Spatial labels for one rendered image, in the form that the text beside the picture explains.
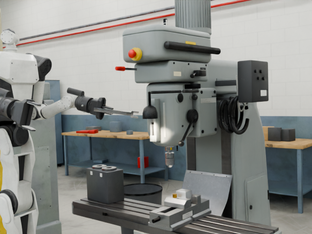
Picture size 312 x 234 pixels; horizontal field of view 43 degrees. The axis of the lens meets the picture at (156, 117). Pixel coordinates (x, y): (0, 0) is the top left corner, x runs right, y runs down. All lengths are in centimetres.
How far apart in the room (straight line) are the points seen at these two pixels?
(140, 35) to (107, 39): 661
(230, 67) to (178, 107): 54
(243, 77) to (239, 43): 458
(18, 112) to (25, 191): 61
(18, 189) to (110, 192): 51
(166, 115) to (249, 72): 46
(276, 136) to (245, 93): 376
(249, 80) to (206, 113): 29
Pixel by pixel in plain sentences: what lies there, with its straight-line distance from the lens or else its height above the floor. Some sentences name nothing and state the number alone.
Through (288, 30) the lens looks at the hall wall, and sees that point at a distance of 629.
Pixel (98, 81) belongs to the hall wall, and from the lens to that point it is 864.
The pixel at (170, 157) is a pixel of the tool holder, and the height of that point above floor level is 125.
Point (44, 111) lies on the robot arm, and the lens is 238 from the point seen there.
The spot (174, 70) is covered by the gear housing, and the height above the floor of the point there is 168.
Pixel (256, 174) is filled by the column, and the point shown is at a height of 107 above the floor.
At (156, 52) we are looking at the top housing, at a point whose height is 176.
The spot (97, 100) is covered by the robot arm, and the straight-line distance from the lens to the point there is 218.
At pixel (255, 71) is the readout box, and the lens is 204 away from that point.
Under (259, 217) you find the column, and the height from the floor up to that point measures 81.
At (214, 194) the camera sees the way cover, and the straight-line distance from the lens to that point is 232.
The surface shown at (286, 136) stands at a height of 95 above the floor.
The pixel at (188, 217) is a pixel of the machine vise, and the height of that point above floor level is 97.
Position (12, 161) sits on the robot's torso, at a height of 125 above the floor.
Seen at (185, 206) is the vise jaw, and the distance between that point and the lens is 196.
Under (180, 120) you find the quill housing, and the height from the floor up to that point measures 144.
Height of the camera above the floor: 156
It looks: 3 degrees down
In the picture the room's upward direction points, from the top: 2 degrees counter-clockwise
